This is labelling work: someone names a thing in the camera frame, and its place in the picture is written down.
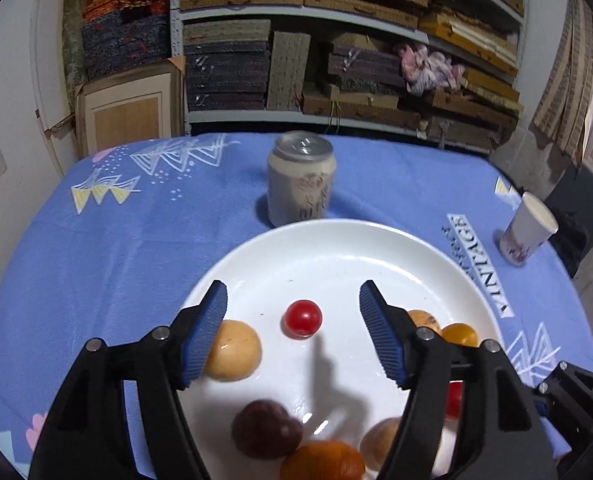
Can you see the large red cherry tomato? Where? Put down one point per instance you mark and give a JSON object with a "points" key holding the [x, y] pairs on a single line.
{"points": [[454, 400]]}

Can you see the dark red plum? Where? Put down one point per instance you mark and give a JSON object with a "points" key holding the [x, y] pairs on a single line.
{"points": [[266, 427]]}

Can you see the white plate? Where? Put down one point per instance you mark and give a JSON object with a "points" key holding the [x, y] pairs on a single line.
{"points": [[326, 270]]}

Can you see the pile of woven boxes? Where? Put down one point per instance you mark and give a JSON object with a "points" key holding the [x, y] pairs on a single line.
{"points": [[121, 25]]}

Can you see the smooth tan round fruit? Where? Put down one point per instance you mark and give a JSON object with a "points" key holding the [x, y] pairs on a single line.
{"points": [[236, 350]]}

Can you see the wooden framed panel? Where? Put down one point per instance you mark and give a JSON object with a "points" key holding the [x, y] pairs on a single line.
{"points": [[126, 115]]}

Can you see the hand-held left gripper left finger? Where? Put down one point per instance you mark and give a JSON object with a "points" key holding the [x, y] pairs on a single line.
{"points": [[204, 335]]}

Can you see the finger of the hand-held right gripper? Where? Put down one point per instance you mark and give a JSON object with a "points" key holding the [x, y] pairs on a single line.
{"points": [[571, 400]]}

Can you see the green marbled board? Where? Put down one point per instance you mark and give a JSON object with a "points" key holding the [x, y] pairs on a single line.
{"points": [[74, 35]]}

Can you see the blue printed tablecloth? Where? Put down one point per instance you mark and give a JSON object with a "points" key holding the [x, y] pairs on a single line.
{"points": [[126, 260]]}

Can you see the black jacket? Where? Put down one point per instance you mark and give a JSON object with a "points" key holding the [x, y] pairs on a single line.
{"points": [[571, 230]]}

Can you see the beige brick-pattern curtain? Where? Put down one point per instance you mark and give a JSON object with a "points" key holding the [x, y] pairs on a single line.
{"points": [[566, 85]]}

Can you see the yellow tomato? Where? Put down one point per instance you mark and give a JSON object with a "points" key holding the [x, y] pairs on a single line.
{"points": [[460, 334]]}

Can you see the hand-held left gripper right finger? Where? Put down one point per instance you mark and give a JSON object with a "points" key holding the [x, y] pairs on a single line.
{"points": [[384, 340]]}

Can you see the speckled tan round fruit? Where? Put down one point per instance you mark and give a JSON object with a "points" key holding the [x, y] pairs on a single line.
{"points": [[426, 319], [381, 442]]}

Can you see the shelved flat gift boxes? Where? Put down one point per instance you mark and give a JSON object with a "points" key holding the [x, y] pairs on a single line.
{"points": [[351, 35]]}

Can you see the silver drink can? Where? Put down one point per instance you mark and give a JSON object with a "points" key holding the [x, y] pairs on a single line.
{"points": [[299, 185]]}

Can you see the small red cherry tomato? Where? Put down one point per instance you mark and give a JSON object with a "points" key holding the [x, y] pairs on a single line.
{"points": [[302, 318]]}

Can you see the pink cloth bundle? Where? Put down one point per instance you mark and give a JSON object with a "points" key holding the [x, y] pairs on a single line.
{"points": [[429, 67]]}

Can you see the grey metal shelf rack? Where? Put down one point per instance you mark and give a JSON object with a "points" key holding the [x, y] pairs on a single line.
{"points": [[175, 60]]}

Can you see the white paper cup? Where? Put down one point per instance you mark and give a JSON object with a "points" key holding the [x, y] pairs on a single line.
{"points": [[523, 232]]}

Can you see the orange mandarin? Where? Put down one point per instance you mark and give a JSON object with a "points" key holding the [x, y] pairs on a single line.
{"points": [[321, 462]]}

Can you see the white leaning strip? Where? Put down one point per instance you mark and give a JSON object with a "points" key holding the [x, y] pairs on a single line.
{"points": [[51, 140]]}

